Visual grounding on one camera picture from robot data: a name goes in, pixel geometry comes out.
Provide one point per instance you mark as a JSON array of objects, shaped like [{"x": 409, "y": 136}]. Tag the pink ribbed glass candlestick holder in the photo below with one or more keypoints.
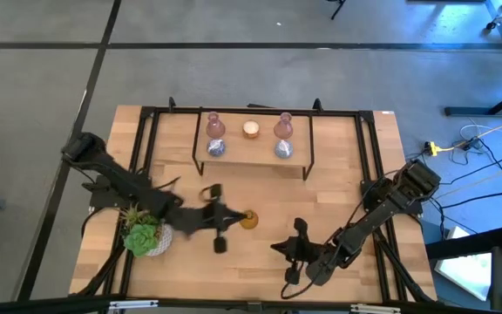
[
  {"x": 283, "y": 126},
  {"x": 215, "y": 125}
]

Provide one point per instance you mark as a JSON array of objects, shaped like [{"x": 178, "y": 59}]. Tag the cream round candle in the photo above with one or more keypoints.
[{"x": 251, "y": 129}]

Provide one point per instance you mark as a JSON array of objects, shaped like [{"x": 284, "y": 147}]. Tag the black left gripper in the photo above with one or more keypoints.
[{"x": 207, "y": 218}]

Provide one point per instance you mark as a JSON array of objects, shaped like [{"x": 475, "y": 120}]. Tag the succulent in white patterned pot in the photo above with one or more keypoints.
[{"x": 142, "y": 240}]

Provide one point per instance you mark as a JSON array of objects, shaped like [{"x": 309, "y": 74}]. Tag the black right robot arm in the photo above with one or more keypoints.
[{"x": 386, "y": 205}]

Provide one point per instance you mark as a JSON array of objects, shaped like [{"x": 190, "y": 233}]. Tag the wooden shelf with black legs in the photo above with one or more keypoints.
[{"x": 255, "y": 152}]

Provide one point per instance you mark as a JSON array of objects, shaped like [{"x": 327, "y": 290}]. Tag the metal table base frame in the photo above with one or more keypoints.
[{"x": 473, "y": 111}]

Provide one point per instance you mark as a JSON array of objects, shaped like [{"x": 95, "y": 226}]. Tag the black stand leg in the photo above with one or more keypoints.
[{"x": 338, "y": 9}]

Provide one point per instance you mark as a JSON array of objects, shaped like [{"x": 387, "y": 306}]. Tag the blue patterned round candle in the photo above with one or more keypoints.
[
  {"x": 284, "y": 149},
  {"x": 216, "y": 147}
]

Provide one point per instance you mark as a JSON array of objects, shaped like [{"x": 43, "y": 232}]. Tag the amber ribbed glass candlestick holder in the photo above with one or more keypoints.
[{"x": 252, "y": 221}]

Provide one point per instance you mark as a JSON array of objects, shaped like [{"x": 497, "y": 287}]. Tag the yellow power strip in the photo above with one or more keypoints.
[{"x": 434, "y": 149}]

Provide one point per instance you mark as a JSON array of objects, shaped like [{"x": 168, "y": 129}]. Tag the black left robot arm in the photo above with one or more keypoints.
[{"x": 124, "y": 185}]

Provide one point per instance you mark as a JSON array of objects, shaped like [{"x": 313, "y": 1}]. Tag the white lit screen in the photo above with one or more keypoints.
[{"x": 469, "y": 270}]

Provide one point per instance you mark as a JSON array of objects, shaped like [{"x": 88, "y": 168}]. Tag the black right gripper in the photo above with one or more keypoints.
[{"x": 307, "y": 253}]

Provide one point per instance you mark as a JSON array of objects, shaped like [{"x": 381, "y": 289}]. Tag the black beam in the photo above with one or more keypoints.
[{"x": 464, "y": 245}]

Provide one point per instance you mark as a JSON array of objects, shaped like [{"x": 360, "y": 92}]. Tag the black crossbeam with silver brackets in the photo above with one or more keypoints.
[{"x": 59, "y": 305}]

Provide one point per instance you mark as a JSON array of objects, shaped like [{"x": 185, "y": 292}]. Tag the black aluminium table frame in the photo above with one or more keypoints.
[{"x": 233, "y": 110}]

